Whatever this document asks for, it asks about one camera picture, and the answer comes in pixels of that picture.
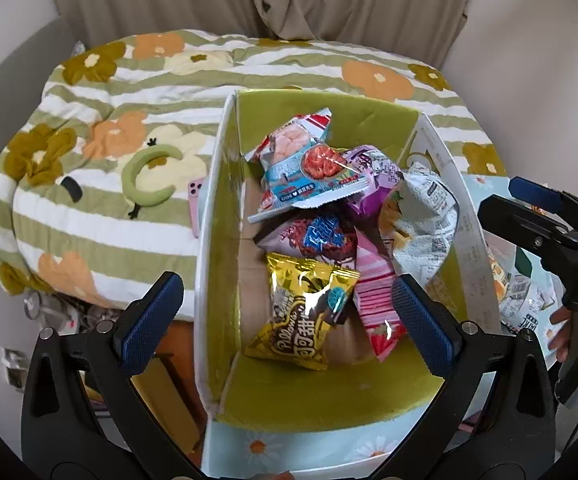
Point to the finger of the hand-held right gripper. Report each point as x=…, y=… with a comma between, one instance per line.
x=534, y=192
x=519, y=225

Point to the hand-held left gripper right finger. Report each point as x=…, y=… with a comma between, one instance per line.
x=421, y=322

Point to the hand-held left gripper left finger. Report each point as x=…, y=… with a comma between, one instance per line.
x=151, y=320

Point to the pink strawberry snack packet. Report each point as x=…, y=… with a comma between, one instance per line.
x=376, y=305

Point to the yellow white bread packet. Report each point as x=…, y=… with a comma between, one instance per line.
x=498, y=270

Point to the white grey snack packet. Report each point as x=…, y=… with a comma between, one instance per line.
x=424, y=225

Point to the gold snack packet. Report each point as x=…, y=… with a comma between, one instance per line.
x=304, y=310

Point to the green cardboard box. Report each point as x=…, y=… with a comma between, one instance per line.
x=319, y=400

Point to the brown blue cookie packet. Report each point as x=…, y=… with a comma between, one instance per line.
x=314, y=240

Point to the purple snack packet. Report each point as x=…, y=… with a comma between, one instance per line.
x=374, y=175

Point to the pale blue snack packet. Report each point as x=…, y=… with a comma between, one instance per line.
x=314, y=175

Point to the red white snack packet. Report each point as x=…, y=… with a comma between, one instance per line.
x=289, y=140

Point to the yellow cardboard box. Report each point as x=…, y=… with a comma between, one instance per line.
x=161, y=395

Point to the green striped floral blanket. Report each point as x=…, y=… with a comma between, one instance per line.
x=94, y=240

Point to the pink phone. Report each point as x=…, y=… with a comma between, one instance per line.
x=197, y=210

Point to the grey headboard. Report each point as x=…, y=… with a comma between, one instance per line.
x=14, y=65

